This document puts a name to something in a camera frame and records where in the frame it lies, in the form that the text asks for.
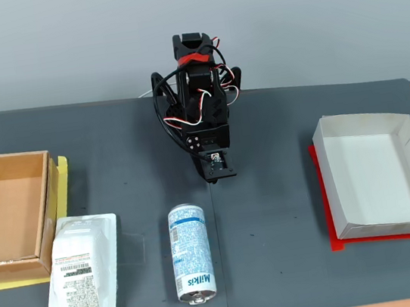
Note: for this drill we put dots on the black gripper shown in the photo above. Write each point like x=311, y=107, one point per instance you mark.
x=213, y=135

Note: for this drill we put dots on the white blue drink can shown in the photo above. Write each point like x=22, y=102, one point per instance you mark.
x=189, y=247

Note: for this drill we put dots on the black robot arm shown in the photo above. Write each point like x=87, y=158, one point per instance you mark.
x=194, y=48

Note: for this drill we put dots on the white cardboard box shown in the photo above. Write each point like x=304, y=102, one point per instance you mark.
x=368, y=176

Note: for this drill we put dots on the brown cardboard box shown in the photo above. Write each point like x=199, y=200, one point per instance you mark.
x=7, y=212

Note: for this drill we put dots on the grey table mat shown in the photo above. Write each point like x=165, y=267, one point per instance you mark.
x=116, y=173
x=266, y=152

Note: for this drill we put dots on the red tape band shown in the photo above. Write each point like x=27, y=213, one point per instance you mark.
x=193, y=59

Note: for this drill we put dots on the yellow paper sheet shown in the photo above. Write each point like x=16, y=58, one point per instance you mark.
x=63, y=173

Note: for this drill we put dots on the white blister package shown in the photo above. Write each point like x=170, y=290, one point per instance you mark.
x=81, y=277

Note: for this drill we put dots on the red paper sheet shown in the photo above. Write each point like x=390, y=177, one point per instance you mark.
x=338, y=245

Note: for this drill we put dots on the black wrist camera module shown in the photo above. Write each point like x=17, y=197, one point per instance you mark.
x=226, y=167

